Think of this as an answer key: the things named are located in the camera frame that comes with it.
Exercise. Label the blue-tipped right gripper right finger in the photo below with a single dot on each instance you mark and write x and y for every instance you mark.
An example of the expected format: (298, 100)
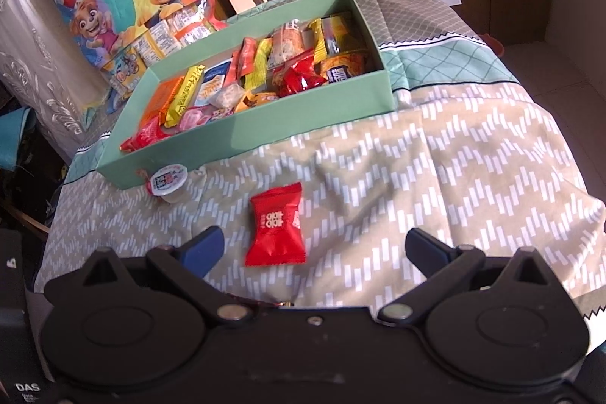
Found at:
(447, 271)

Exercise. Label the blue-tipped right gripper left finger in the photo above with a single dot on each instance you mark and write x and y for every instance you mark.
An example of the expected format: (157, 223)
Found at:
(179, 271)

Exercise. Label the red double happiness candy packet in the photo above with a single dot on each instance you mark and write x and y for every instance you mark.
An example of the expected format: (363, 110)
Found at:
(277, 235)

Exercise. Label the red crinkled snack packet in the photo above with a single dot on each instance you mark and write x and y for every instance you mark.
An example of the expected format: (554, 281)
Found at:
(150, 133)

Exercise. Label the pink candy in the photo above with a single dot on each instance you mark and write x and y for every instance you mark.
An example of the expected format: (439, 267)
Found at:
(195, 116)

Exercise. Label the yellow long snack bar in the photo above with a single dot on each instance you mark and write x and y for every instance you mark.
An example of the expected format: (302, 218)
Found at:
(180, 102)

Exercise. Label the clear round white cake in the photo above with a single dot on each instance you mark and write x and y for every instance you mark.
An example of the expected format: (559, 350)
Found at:
(228, 97)

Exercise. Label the blue white cracker packet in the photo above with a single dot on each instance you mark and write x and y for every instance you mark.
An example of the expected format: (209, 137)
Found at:
(212, 82)

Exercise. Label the green gold snack bar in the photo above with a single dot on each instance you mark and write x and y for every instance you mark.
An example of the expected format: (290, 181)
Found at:
(257, 77)

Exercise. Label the red green label snack packet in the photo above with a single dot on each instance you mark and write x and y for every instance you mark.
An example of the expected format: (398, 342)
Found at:
(246, 57)

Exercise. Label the dark red foil snack packet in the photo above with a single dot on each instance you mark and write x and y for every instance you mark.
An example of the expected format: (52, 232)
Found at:
(296, 75)

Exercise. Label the clear brown pastry bar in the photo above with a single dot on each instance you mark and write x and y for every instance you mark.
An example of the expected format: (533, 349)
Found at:
(287, 43)

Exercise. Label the pink vitamin candy packet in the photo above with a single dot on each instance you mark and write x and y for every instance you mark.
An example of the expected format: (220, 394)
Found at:
(218, 114)

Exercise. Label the yellow orange monkey snack packet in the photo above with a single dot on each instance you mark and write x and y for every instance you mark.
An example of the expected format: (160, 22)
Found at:
(252, 100)

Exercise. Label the white lidded jelly cup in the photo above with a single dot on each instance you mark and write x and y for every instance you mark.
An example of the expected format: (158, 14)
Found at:
(169, 183)

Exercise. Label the orange wrapped dried fruit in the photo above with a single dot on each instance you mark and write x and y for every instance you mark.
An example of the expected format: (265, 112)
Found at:
(144, 175)

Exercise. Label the patterned beige teal bedsheet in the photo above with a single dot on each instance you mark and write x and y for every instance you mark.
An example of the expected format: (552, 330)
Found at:
(466, 156)

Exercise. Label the teal folded cloth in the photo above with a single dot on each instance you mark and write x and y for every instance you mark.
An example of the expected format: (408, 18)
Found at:
(12, 127)

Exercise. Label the yellow blue label snack packet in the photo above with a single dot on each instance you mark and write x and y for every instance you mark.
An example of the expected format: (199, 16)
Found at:
(343, 66)

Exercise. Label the mint green cardboard box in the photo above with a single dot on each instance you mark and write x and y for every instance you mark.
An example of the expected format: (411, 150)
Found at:
(255, 120)

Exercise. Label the embroidered lace curtain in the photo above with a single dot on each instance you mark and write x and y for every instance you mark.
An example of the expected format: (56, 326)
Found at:
(43, 68)

